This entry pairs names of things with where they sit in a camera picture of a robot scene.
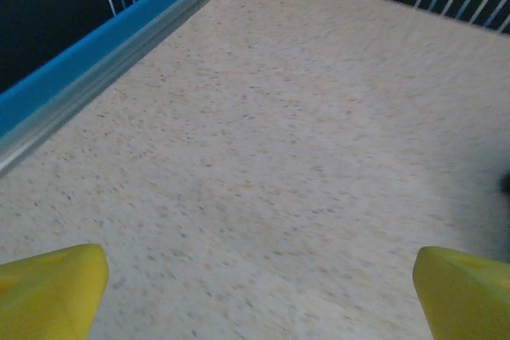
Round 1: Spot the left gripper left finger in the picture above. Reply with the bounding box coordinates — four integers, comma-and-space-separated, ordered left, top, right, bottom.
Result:
0, 243, 109, 340

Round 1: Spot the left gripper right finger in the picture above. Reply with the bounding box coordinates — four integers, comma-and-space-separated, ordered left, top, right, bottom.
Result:
412, 246, 510, 340

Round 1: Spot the aluminium table side rail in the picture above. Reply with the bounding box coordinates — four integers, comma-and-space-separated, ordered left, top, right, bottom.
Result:
0, 0, 244, 178

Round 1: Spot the blue table edge trim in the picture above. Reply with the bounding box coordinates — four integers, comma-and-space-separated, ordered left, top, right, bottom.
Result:
0, 0, 200, 143

